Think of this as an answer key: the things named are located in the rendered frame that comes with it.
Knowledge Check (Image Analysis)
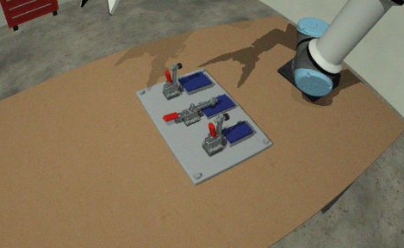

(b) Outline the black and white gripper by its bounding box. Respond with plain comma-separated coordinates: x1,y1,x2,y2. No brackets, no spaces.
80,0,120,15

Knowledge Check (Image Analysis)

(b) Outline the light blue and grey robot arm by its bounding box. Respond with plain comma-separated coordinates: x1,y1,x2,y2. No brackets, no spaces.
291,0,404,96

